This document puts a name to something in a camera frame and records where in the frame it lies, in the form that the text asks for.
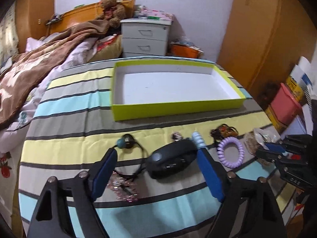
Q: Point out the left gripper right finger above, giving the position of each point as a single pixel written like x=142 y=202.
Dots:
x=248 y=208

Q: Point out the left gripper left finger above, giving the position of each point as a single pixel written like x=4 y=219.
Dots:
x=51 y=217

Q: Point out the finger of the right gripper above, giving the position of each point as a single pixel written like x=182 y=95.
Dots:
x=268 y=156
x=275 y=147

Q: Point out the pink beaded hair clip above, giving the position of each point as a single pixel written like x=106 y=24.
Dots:
x=123 y=188

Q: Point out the black smart watch band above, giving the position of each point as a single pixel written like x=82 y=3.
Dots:
x=171 y=159

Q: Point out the black hair tie teal bead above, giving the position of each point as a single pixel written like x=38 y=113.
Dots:
x=127 y=143

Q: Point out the clear pink claw clip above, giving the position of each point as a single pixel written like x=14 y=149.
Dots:
x=256 y=139

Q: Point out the pink plastic stool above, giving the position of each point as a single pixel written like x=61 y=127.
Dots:
x=285 y=106

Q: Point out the yellow printed tin box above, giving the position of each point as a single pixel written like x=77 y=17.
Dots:
x=294 y=87

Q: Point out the striped table cloth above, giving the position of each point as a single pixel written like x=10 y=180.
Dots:
x=73 y=127

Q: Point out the wooden wardrobe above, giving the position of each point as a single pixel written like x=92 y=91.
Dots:
x=264 y=39

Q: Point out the orange storage box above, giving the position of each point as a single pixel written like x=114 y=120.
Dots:
x=185 y=51

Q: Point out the lime green shallow box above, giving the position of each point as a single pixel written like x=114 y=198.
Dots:
x=147 y=88

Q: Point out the brown fleece blanket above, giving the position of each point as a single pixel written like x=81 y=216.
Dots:
x=32 y=67

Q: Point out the grey bedside drawer cabinet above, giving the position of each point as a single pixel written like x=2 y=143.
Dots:
x=144 y=37

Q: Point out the pink floral tissue box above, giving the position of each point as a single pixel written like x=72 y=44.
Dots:
x=157 y=14

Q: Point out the patterned window curtain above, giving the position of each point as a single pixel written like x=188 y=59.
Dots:
x=8 y=35

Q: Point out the yellow red pillow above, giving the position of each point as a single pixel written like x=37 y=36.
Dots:
x=106 y=48

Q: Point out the brown teddy bear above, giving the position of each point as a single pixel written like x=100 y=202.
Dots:
x=113 y=12

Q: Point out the wooden bed headboard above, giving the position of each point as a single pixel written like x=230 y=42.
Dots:
x=84 y=13

